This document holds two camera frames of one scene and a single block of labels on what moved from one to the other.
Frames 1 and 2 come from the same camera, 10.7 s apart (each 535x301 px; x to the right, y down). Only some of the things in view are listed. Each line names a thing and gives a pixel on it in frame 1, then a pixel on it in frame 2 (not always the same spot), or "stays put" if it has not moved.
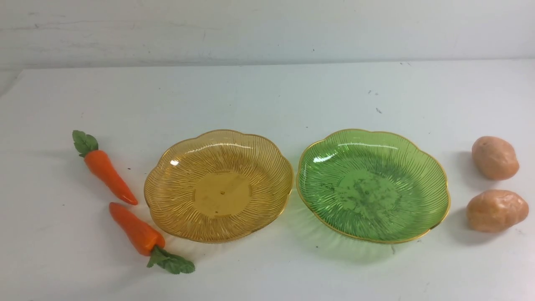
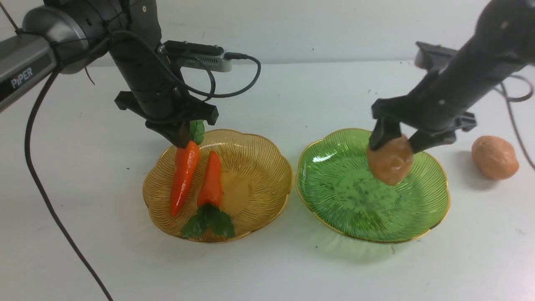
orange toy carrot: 150,243 → 209,214
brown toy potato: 496,211 → 391,162
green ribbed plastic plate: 373,185 stays put
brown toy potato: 495,158 stays put
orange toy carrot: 87,146 → 185,167
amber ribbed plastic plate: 221,186 stays put
